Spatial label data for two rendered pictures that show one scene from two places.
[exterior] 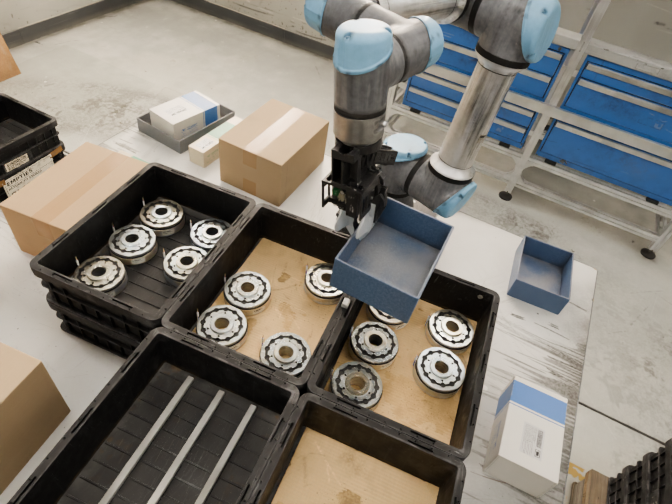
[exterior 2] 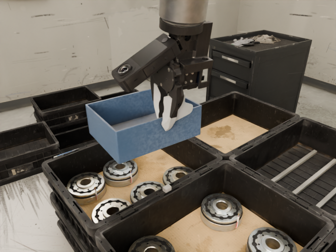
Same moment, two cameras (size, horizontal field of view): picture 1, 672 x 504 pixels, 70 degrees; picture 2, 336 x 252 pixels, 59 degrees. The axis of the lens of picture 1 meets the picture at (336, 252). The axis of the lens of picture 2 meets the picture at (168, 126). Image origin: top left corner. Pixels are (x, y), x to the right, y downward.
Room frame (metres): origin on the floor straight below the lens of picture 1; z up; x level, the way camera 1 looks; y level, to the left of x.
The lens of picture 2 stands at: (1.03, 0.29, 1.40)
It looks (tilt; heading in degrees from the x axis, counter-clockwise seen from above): 29 degrees down; 217
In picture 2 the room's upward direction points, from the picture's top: straight up
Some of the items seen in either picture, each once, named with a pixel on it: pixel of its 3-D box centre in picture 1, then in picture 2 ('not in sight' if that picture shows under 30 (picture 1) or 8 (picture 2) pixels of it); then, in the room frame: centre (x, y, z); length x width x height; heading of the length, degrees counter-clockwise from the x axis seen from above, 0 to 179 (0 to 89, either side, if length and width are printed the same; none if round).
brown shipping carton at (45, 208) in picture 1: (90, 207); not in sight; (0.87, 0.66, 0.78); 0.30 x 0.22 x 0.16; 168
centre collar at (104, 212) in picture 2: not in sight; (112, 211); (0.69, -0.14, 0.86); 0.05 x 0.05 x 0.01
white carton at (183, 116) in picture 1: (186, 118); not in sight; (1.41, 0.60, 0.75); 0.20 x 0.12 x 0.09; 150
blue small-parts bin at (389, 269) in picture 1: (393, 254); (143, 119); (0.61, -0.10, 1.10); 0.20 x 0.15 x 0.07; 161
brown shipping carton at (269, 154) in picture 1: (275, 150); not in sight; (1.29, 0.26, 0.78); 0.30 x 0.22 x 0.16; 161
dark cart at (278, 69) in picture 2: not in sight; (252, 95); (-1.15, -0.52, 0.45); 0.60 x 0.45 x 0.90; 161
